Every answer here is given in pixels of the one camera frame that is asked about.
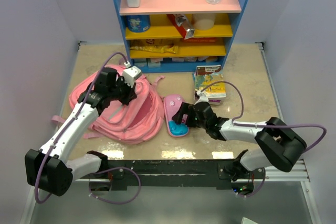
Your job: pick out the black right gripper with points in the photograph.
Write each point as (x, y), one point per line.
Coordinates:
(186, 109)

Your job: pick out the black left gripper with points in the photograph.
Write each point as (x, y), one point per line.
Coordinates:
(131, 93)

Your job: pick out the pink blue pencil case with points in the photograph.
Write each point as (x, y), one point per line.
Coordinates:
(171, 104)

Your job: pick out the pink student backpack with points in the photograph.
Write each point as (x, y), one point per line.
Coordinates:
(138, 122)

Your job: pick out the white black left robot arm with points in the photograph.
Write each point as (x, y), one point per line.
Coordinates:
(49, 167)

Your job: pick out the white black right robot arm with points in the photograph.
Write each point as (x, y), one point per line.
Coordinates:
(279, 146)

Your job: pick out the yellow chips bag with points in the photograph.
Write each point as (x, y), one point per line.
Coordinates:
(155, 45)

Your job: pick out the yellow illustrated book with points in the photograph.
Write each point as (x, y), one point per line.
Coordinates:
(215, 71)

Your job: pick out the blue cartoon can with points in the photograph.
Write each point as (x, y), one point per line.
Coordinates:
(138, 23)

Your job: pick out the blue pink yellow shelf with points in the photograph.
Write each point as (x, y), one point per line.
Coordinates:
(178, 35)

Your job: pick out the red silver snack box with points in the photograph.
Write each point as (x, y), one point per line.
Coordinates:
(182, 24)

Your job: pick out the white translucent cup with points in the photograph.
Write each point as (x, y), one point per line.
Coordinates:
(203, 21)

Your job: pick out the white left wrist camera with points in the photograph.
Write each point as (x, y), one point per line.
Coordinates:
(131, 74)

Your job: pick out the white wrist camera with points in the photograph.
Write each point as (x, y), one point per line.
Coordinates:
(200, 97)
(131, 74)

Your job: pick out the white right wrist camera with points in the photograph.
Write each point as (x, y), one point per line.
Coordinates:
(200, 97)

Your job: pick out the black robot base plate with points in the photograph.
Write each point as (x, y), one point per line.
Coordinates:
(175, 173)

